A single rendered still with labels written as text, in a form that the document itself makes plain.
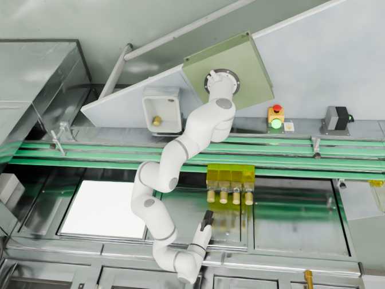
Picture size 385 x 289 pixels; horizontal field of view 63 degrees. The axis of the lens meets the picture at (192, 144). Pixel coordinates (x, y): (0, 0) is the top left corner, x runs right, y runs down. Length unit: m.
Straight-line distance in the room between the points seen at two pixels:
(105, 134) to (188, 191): 0.54
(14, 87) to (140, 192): 1.19
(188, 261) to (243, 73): 0.77
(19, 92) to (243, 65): 1.26
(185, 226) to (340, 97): 0.94
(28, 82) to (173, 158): 1.27
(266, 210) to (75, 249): 0.93
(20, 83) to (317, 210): 1.76
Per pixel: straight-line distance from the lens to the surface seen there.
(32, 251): 1.73
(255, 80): 1.38
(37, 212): 1.87
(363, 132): 1.67
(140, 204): 1.08
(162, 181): 0.99
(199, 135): 1.04
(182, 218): 1.57
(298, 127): 1.60
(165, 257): 1.25
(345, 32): 1.44
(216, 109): 1.08
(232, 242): 1.50
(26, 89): 2.02
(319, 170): 1.70
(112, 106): 1.71
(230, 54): 1.31
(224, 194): 1.46
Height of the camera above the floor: 1.99
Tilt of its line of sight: 44 degrees down
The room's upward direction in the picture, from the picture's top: 171 degrees counter-clockwise
